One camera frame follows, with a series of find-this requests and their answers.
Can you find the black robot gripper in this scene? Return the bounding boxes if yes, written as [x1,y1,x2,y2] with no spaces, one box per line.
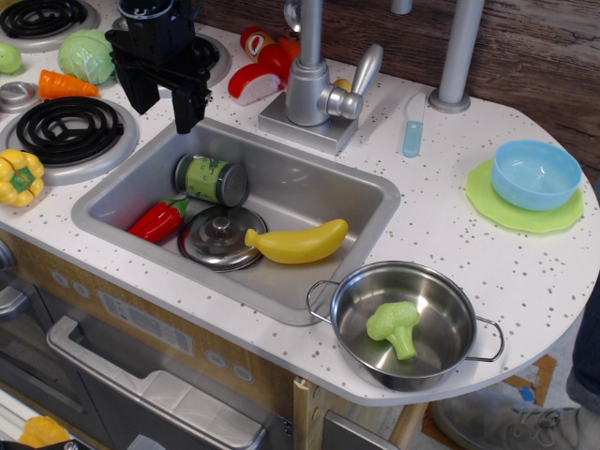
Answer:
[105,1,212,134]

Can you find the green toy broccoli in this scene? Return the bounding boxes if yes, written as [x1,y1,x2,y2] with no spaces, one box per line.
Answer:
[366,301,420,361]

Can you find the green toy can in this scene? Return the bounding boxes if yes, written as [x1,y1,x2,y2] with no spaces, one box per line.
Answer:
[174,155,248,207]

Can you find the red white toy sushi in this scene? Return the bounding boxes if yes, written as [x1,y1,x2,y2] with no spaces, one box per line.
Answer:
[228,64,283,106]

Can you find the green toy cabbage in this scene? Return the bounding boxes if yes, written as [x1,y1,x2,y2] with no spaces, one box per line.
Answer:
[57,29,114,85]

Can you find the front left stove burner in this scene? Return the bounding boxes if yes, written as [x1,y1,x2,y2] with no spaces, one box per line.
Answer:
[1,97,139,187]

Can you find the red toy chips can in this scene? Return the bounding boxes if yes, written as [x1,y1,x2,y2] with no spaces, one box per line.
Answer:
[240,26,292,84]

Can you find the orange toy carrot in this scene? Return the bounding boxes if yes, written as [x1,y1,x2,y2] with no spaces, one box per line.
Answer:
[38,69,99,100]

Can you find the red toy chili pepper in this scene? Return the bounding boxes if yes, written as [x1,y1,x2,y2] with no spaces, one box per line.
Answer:
[127,198,188,244]

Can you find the back left stove burner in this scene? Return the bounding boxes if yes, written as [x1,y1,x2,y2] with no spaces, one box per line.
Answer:
[1,0,100,53]

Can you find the steel pot lid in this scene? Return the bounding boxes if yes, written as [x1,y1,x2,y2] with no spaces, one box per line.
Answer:
[178,205,267,272]

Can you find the silver stove knob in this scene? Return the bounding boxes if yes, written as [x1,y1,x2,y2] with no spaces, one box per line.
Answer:
[0,82,40,113]

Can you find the silver toy faucet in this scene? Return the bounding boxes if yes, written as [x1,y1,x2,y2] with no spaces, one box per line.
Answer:
[258,0,383,155]

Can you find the light green toy fruit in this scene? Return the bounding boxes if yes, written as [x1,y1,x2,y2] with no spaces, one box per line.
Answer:
[0,42,23,74]

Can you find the stainless steel sink basin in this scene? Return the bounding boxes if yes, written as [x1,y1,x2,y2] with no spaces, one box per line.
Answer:
[72,119,400,326]

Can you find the yellow toy bell pepper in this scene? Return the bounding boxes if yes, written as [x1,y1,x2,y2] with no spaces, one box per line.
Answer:
[1,149,45,207]

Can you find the yellow toy banana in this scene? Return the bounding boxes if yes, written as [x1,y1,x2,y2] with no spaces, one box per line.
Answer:
[245,219,349,264]

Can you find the blue toy knife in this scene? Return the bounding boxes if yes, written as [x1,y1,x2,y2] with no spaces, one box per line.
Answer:
[401,93,427,158]

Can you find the grey support pole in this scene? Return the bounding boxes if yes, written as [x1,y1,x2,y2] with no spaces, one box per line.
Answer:
[429,0,485,114]

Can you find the green plastic plate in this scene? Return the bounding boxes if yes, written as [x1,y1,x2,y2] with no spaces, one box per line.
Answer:
[466,159,584,233]

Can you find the yellow toy on floor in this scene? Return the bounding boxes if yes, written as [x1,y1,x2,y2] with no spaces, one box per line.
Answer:
[18,416,70,449]

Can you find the stainless steel pot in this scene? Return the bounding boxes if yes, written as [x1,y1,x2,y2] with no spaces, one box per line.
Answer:
[306,261,504,392]

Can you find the blue plastic bowl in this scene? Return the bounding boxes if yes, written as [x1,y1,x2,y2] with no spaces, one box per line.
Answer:
[490,140,583,211]

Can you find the grey shoe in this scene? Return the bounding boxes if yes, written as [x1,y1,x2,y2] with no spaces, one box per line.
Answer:
[431,390,599,449]

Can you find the grey oven door handle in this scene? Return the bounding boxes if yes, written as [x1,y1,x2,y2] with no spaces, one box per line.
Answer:
[46,316,268,449]

